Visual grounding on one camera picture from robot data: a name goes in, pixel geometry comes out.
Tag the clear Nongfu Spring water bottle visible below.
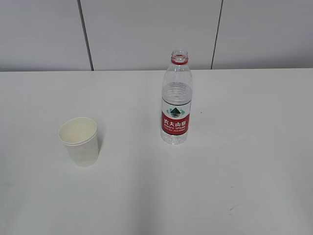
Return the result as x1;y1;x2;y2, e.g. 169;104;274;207
161;50;193;145

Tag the white paper cup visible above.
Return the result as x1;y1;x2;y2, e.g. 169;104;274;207
58;117;99;167

